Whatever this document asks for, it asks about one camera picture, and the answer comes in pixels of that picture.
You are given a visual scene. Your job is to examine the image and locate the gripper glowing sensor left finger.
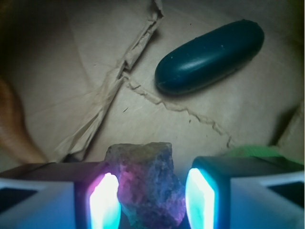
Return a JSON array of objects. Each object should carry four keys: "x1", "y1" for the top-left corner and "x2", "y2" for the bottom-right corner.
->
[{"x1": 0, "y1": 162, "x2": 119, "y2": 229}]

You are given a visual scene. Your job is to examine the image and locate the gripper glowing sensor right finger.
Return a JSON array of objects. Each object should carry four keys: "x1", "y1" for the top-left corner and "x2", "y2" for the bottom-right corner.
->
[{"x1": 185, "y1": 156, "x2": 305, "y2": 229}]

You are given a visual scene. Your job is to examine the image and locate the brown rough rock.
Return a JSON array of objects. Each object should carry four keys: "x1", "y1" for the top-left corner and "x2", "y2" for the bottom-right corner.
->
[{"x1": 105, "y1": 142, "x2": 186, "y2": 229}]

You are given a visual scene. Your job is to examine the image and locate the green plush toy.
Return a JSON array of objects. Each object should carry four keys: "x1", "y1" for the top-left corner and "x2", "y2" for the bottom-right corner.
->
[{"x1": 223, "y1": 145, "x2": 304, "y2": 165}]

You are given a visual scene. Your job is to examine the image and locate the brown paper liner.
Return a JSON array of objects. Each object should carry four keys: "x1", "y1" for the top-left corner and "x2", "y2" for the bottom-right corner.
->
[{"x1": 0, "y1": 0, "x2": 305, "y2": 173}]

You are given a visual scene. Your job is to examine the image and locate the dark green oval case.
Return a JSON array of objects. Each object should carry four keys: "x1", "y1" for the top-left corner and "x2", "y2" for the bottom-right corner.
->
[{"x1": 154, "y1": 20, "x2": 264, "y2": 95}]

